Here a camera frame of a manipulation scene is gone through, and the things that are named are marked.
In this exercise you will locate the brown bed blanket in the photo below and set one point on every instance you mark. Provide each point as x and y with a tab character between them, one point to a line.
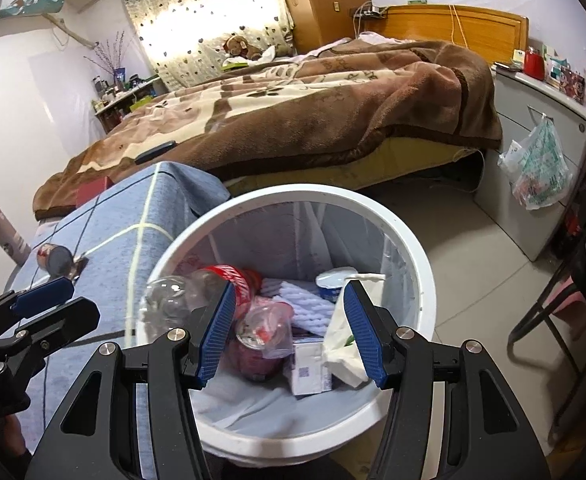
327	110

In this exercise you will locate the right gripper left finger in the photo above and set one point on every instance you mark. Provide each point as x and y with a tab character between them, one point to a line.
93	434

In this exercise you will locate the dried branches in vase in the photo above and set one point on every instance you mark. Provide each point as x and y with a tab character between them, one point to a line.
108	54

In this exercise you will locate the white paper bag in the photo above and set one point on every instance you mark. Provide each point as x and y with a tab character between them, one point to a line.
339	349

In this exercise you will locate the wooden headboard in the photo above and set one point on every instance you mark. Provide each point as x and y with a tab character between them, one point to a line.
492	34

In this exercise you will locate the dotted window curtain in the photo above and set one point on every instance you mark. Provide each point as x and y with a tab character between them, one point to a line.
183	39

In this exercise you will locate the person's left hand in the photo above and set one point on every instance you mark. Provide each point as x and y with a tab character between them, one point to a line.
12	442

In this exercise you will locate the red chips can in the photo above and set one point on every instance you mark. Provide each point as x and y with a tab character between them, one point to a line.
56	260

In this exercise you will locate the brown snack wrapper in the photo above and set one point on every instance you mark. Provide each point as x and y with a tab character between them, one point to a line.
77	268

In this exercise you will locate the white trash bin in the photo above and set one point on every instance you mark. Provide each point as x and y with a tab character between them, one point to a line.
295	232

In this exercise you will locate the blue plaid tablecloth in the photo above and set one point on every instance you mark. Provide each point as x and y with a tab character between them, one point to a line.
122	233

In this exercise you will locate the grey bedside cabinet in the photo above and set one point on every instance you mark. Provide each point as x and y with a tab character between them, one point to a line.
520	102

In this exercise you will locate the white yogurt cup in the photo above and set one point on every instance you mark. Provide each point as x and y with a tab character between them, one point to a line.
330	283

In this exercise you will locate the green printed plastic bag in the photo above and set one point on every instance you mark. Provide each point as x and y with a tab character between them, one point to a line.
536	168

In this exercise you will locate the clear plastic cola bottle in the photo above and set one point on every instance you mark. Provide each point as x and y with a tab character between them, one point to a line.
168	301

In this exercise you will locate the grey thermos bottle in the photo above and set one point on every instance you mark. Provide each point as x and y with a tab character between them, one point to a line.
12	242

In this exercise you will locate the purple milk carton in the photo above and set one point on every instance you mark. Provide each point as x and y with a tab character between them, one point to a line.
305	368

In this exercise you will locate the pink notebook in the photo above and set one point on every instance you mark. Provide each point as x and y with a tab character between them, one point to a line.
90	190

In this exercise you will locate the white foam net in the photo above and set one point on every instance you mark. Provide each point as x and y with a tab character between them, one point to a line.
310	311

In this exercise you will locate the teddy bear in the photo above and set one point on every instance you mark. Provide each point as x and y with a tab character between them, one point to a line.
238	47

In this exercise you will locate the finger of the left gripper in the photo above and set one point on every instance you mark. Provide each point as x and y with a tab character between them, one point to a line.
42	297
52	331

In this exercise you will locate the cluttered white shelf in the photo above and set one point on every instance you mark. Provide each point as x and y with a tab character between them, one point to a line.
121	104

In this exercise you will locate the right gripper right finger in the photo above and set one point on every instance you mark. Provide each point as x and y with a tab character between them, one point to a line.
486	434

